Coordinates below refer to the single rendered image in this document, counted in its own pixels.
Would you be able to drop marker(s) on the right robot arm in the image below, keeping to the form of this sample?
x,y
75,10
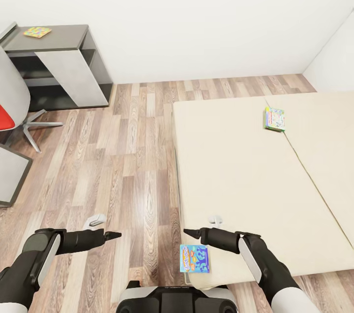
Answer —
x,y
282,292

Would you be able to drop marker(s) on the board game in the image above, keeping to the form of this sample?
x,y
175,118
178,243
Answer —
x,y
274,119
194,258

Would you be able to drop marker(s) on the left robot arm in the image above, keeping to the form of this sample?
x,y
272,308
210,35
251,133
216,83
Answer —
x,y
24,278

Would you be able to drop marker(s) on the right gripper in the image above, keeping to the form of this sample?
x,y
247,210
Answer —
x,y
214,237

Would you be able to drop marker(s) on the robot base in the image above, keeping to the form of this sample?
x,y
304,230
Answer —
x,y
170,299

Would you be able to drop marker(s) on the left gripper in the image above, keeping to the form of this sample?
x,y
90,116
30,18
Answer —
x,y
88,239

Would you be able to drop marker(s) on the jigsaw puzzle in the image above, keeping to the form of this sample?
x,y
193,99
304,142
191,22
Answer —
x,y
37,32

